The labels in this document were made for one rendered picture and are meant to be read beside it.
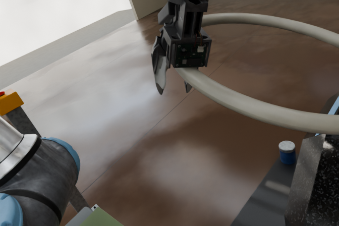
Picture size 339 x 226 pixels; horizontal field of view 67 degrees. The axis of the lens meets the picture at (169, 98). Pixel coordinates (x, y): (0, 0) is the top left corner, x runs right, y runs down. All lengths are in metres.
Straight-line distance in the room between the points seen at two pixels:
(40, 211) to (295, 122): 0.49
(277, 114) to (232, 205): 1.43
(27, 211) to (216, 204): 1.39
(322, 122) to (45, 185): 0.54
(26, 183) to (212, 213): 1.34
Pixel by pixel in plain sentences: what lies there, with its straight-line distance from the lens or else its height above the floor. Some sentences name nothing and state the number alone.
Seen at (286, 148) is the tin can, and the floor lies 0.14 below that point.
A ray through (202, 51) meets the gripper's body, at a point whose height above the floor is 1.29.
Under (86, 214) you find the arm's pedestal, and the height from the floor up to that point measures 0.85.
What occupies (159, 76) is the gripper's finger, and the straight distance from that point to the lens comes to 0.51.
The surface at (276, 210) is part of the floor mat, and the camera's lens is 1.74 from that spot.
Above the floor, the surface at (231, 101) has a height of 1.22.
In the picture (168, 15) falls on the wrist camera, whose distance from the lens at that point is 0.48.
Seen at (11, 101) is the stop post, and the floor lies 1.04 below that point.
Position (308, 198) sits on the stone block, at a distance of 0.97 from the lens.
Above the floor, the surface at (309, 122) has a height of 1.18.
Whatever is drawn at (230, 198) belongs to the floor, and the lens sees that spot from 1.83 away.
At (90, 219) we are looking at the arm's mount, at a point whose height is 0.88.
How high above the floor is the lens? 1.44
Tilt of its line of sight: 28 degrees down
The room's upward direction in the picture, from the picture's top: 19 degrees counter-clockwise
